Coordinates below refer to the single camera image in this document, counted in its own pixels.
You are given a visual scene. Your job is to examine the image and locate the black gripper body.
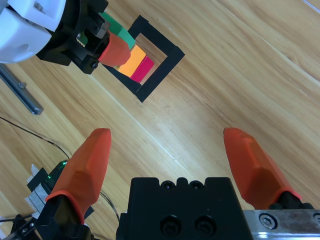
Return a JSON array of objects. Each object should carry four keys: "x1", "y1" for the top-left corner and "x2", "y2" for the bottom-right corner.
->
[{"x1": 36, "y1": 0, "x2": 112, "y2": 75}]

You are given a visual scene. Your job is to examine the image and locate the yellow wooden cube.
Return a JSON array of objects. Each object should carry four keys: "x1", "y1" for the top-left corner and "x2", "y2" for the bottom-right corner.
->
[{"x1": 113, "y1": 45, "x2": 147, "y2": 78}]

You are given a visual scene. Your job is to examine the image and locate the black tape strip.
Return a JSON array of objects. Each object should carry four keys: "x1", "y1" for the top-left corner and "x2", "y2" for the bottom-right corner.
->
[
  {"x1": 83, "y1": 206, "x2": 95, "y2": 219},
  {"x1": 26, "y1": 167, "x2": 49, "y2": 192}
]

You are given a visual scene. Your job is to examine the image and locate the white wrist mount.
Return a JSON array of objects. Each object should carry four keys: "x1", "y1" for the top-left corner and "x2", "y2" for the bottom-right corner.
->
[{"x1": 0, "y1": 0, "x2": 68, "y2": 64}]

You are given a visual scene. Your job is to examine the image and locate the grey aluminium rail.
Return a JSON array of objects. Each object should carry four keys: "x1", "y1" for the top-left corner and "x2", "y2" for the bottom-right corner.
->
[{"x1": 0, "y1": 63, "x2": 44, "y2": 116}]

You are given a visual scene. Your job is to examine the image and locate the black tape square outline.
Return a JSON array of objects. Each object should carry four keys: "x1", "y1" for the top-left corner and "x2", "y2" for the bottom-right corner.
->
[{"x1": 106, "y1": 14, "x2": 186, "y2": 103}]

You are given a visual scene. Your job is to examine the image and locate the red wooden cube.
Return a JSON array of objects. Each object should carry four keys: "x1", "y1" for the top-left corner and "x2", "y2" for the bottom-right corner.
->
[{"x1": 130, "y1": 56, "x2": 155, "y2": 83}]

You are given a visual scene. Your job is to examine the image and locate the green wooden cube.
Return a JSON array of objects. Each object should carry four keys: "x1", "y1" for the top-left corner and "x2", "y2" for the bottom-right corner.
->
[{"x1": 99, "y1": 11, "x2": 137, "y2": 50}]

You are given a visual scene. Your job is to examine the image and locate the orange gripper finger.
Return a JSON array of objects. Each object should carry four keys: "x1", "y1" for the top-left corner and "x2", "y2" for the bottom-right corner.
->
[
  {"x1": 98, "y1": 32, "x2": 132, "y2": 68},
  {"x1": 37, "y1": 128, "x2": 112, "y2": 240},
  {"x1": 223, "y1": 127, "x2": 314, "y2": 210}
]

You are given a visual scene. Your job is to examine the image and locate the thin black table cable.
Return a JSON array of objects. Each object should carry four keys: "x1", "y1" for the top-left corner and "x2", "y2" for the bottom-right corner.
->
[{"x1": 0, "y1": 116, "x2": 71, "y2": 161}]

